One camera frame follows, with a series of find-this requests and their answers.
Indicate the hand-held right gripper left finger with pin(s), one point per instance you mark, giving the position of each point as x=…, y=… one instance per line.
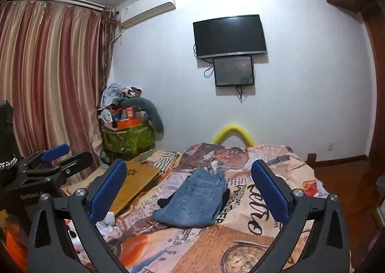
x=106, y=192

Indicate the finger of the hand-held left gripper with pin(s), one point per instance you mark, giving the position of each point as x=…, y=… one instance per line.
x=55, y=150
x=72, y=163

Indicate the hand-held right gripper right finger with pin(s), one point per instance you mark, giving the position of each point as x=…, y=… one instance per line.
x=269, y=192

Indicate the blue jeans pants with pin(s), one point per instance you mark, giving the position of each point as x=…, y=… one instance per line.
x=195, y=198

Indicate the black folded pants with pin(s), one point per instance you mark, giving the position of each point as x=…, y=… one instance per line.
x=226, y=198

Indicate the white crumpled cloth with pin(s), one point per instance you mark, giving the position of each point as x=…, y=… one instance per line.
x=106, y=220

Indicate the green fabric bag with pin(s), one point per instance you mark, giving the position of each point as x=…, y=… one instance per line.
x=129, y=140

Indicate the orange box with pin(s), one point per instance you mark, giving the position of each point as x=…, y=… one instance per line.
x=127, y=123

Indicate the pink striped curtain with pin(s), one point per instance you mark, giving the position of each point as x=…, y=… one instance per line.
x=54, y=80

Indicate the yellow foam tube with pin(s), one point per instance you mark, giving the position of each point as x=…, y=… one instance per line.
x=233, y=127

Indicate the small red box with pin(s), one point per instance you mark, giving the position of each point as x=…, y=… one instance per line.
x=129, y=113

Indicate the printed bed sheet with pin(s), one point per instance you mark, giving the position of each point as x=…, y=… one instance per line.
x=210, y=246

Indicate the pile of mixed clothes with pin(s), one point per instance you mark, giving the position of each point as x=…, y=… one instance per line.
x=112, y=91

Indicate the grey plush tube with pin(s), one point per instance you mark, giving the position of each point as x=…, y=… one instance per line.
x=153, y=113

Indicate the white air conditioner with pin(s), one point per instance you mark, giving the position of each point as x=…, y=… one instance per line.
x=144, y=11

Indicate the wooden bed frame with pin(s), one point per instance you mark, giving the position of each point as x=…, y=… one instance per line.
x=311, y=158

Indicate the small wall monitor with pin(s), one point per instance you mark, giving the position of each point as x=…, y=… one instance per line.
x=233, y=70

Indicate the black wall television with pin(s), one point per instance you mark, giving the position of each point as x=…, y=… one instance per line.
x=230, y=35

